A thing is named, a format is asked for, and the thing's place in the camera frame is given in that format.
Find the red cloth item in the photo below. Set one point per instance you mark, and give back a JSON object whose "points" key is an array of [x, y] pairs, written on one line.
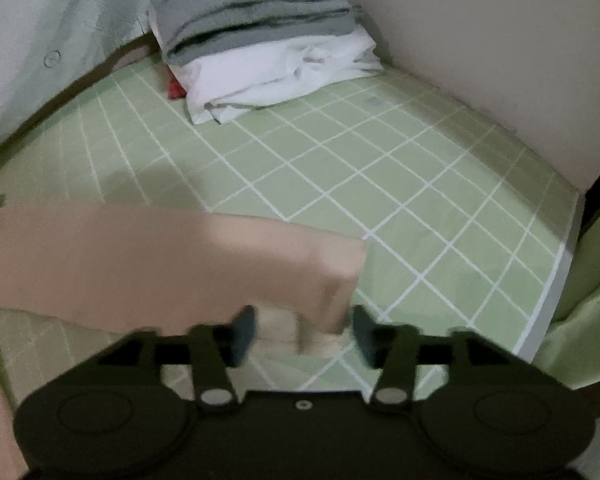
{"points": [[175, 89]]}

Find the beige garment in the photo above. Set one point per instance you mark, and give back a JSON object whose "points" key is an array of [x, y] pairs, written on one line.
{"points": [[145, 265]]}

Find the white folded cloth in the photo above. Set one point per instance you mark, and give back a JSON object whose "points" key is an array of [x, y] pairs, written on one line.
{"points": [[275, 75]]}

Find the beige headboard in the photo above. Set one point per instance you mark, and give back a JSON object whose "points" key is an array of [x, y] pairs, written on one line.
{"points": [[480, 55]]}

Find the brown bed frame edge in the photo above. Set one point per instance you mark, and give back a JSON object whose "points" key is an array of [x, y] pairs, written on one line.
{"points": [[122, 52]]}

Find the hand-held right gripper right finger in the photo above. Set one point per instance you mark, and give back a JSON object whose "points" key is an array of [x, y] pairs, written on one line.
{"points": [[364, 335]]}

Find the pale printed curtain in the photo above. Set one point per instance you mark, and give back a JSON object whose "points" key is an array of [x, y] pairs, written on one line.
{"points": [[40, 25]]}

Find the plain green cloth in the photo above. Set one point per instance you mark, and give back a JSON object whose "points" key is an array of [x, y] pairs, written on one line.
{"points": [[587, 320]]}

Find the green grid cutting mat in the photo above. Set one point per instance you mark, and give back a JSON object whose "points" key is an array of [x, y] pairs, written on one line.
{"points": [[360, 175]]}

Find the grey folded blanket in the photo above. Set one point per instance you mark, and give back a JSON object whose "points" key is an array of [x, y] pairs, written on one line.
{"points": [[250, 7]]}

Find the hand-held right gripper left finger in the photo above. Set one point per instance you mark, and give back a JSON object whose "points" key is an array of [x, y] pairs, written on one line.
{"points": [[244, 334]]}

